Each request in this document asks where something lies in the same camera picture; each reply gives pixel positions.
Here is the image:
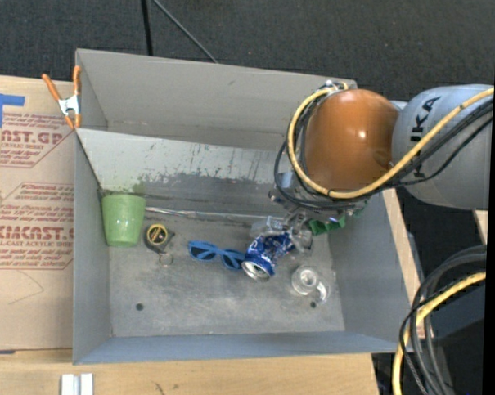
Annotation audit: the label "crushed blue drink can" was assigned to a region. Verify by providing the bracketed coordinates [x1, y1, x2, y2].
[240, 228, 298, 285]

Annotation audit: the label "green plastic cup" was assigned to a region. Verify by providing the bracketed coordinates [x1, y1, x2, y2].
[98, 191, 148, 249]

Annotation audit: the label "blue sunglasses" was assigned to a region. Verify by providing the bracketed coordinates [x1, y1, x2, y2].
[186, 239, 249, 272]

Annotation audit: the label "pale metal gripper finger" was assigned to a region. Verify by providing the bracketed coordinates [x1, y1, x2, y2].
[250, 215, 288, 241]
[289, 226, 315, 254]

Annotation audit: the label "black and yellow tape measure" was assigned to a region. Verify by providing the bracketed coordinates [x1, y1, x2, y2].
[142, 222, 178, 269]

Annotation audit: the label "clear glass mug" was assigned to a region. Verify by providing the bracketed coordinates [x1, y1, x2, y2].
[288, 263, 337, 307]

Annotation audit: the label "grey metal bin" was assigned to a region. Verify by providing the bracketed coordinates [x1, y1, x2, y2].
[61, 47, 414, 380]

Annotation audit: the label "brown cardboard board red print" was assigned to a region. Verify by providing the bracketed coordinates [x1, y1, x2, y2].
[0, 74, 87, 360]

